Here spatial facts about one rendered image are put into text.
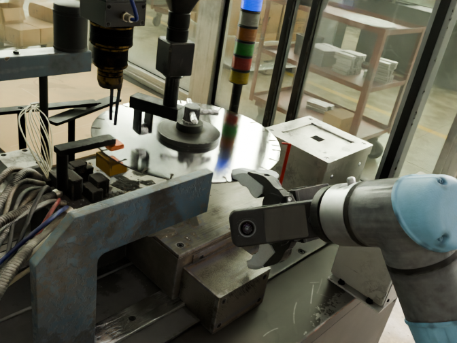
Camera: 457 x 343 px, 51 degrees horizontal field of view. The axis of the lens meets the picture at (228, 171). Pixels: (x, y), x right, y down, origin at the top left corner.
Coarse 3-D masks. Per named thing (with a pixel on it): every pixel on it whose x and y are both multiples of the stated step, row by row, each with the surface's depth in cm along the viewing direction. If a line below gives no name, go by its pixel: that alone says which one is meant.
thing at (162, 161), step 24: (96, 120) 83; (120, 120) 85; (216, 120) 92; (240, 120) 94; (144, 144) 78; (168, 144) 79; (216, 144) 82; (240, 144) 84; (264, 144) 85; (144, 168) 71; (168, 168) 72; (192, 168) 73; (216, 168) 75; (264, 168) 77
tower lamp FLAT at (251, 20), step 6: (240, 12) 102; (246, 12) 100; (252, 12) 101; (258, 12) 102; (240, 18) 102; (246, 18) 101; (252, 18) 101; (258, 18) 102; (240, 24) 102; (246, 24) 102; (252, 24) 102
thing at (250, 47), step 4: (236, 40) 104; (236, 44) 104; (240, 44) 104; (244, 44) 103; (248, 44) 104; (252, 44) 104; (236, 48) 105; (240, 48) 104; (244, 48) 104; (248, 48) 104; (252, 48) 105; (236, 52) 105; (240, 52) 104; (244, 52) 104; (248, 52) 104; (252, 52) 105; (244, 56) 105; (248, 56) 105
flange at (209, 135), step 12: (168, 120) 86; (180, 120) 83; (156, 132) 83; (168, 132) 81; (180, 132) 82; (192, 132) 82; (204, 132) 83; (216, 132) 85; (180, 144) 79; (192, 144) 79; (204, 144) 80
